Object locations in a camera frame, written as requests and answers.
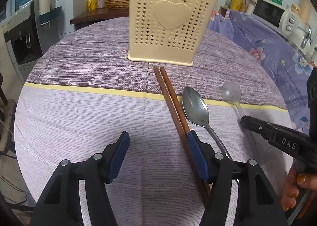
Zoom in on brown wooden chopstick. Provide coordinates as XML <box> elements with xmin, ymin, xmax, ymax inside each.
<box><xmin>159</xmin><ymin>66</ymin><xmax>211</xmax><ymax>197</ymax></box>
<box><xmin>153</xmin><ymin>66</ymin><xmax>209</xmax><ymax>207</ymax></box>

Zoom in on matte grey spoon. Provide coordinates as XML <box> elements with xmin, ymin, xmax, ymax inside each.
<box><xmin>221</xmin><ymin>81</ymin><xmax>259</xmax><ymax>157</ymax></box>

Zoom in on shiny steel spoon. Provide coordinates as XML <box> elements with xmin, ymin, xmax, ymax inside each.
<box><xmin>181</xmin><ymin>86</ymin><xmax>240</xmax><ymax>184</ymax></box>

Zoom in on right hand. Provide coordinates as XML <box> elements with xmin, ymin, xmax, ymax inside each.
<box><xmin>281</xmin><ymin>164</ymin><xmax>317</xmax><ymax>211</ymax></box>

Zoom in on purple floral cloth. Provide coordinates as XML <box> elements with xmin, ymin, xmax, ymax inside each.
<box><xmin>208</xmin><ymin>9</ymin><xmax>313</xmax><ymax>134</ymax></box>

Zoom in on white electric kettle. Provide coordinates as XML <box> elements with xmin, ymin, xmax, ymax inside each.
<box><xmin>288</xmin><ymin>23</ymin><xmax>312</xmax><ymax>56</ymax></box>

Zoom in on purple striped tablecloth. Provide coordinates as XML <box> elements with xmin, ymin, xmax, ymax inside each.
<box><xmin>14</xmin><ymin>18</ymin><xmax>292</xmax><ymax>225</ymax></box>

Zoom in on white microwave oven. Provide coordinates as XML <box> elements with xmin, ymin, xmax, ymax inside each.
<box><xmin>251</xmin><ymin>0</ymin><xmax>301</xmax><ymax>38</ymax></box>

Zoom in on black white water dispenser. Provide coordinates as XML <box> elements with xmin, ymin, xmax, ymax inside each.
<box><xmin>4</xmin><ymin>0</ymin><xmax>60</xmax><ymax>71</ymax></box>

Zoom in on cream perforated utensil holder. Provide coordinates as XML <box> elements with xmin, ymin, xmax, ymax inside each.
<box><xmin>127</xmin><ymin>0</ymin><xmax>217</xmax><ymax>66</ymax></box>

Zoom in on dark wooden side table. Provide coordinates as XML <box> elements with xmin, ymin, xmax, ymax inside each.
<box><xmin>70</xmin><ymin>8</ymin><xmax>129</xmax><ymax>25</ymax></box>

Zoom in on yellow mug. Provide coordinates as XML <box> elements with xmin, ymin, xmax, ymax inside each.
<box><xmin>87</xmin><ymin>0</ymin><xmax>98</xmax><ymax>12</ymax></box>

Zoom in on woven wicker basket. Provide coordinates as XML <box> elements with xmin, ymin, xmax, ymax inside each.
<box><xmin>105</xmin><ymin>0</ymin><xmax>130</xmax><ymax>9</ymax></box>

